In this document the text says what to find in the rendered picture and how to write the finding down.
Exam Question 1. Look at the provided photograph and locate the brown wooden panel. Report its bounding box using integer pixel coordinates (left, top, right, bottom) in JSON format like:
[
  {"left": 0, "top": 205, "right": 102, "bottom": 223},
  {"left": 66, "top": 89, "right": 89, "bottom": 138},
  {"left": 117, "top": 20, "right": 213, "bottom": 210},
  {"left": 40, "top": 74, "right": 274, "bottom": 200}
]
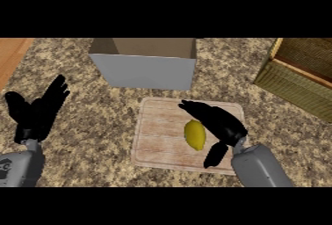
[{"left": 0, "top": 38, "right": 37, "bottom": 91}]

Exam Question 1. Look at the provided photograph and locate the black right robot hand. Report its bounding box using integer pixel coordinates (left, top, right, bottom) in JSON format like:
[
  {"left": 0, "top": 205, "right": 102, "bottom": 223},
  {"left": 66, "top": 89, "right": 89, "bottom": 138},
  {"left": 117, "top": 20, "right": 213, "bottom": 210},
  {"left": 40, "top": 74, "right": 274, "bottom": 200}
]
[{"left": 178, "top": 99, "right": 250, "bottom": 170}]

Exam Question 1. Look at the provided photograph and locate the grey open box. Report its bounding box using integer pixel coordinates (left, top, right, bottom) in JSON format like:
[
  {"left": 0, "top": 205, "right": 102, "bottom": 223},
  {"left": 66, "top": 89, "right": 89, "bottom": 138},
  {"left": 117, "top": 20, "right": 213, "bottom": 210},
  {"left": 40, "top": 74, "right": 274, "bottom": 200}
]
[{"left": 89, "top": 38, "right": 198, "bottom": 91}]

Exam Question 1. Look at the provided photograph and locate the yellow lemon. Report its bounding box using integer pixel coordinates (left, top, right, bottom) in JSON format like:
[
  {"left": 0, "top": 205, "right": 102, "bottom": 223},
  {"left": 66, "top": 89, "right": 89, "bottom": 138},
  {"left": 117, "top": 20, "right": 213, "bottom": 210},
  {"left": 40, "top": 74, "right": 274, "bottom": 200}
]
[{"left": 184, "top": 119, "right": 209, "bottom": 152}]

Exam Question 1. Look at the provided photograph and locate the pale wooden cutting board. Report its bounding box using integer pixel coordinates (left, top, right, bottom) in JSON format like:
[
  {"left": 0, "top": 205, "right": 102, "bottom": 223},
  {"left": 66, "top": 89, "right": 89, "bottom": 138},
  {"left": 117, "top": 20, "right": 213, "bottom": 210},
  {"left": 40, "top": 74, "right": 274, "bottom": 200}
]
[{"left": 130, "top": 97, "right": 247, "bottom": 177}]

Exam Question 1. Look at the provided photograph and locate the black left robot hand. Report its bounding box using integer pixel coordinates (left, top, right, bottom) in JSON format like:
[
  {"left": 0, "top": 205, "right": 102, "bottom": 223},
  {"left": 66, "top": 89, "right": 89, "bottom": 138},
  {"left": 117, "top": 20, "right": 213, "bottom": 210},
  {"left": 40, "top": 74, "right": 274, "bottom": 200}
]
[{"left": 5, "top": 74, "right": 71, "bottom": 145}]

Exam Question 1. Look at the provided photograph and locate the olive wicker basket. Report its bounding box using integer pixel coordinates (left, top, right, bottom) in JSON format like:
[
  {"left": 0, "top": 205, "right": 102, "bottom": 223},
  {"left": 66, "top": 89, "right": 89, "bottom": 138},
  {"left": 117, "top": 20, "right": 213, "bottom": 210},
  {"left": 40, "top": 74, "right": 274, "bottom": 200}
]
[{"left": 253, "top": 38, "right": 332, "bottom": 123}]

